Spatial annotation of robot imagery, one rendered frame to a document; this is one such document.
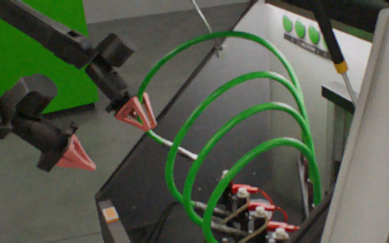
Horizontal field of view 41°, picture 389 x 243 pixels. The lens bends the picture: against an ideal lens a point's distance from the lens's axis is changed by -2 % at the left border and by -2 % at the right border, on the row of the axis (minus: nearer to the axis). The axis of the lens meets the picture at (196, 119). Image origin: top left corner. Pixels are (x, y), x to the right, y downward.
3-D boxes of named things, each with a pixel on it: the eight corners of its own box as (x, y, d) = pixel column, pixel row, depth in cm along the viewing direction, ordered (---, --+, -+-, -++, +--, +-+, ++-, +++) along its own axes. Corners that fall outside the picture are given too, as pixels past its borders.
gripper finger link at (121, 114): (167, 115, 123) (140, 85, 124) (153, 121, 116) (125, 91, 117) (149, 134, 125) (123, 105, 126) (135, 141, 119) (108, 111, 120)
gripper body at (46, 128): (74, 135, 98) (41, 113, 96) (44, 173, 101) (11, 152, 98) (78, 121, 104) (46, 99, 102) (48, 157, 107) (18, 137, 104)
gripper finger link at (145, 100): (167, 115, 123) (141, 85, 124) (154, 121, 116) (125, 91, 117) (150, 134, 126) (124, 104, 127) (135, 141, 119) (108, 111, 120)
